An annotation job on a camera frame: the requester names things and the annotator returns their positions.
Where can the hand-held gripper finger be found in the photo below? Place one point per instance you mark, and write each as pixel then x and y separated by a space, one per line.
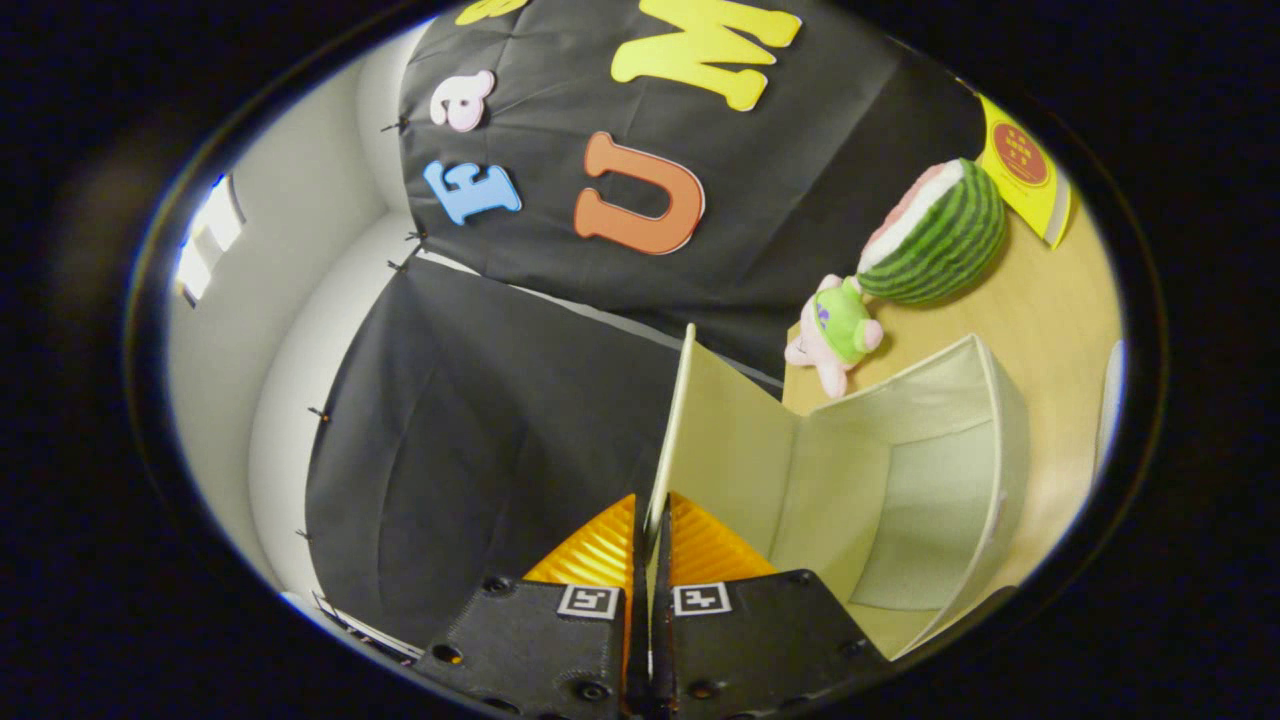
pixel 660 640
pixel 638 640

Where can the yellow book with red circle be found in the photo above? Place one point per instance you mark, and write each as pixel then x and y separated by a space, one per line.
pixel 1025 170

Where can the watermelon slice plush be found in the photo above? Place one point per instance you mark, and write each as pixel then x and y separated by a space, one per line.
pixel 940 240

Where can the pink and green plush toy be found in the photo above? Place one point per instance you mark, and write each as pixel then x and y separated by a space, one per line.
pixel 840 330

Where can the pale translucent storage box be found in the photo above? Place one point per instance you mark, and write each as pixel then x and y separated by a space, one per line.
pixel 930 480

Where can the large ceiling light panel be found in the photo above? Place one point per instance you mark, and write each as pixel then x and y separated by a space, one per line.
pixel 210 240

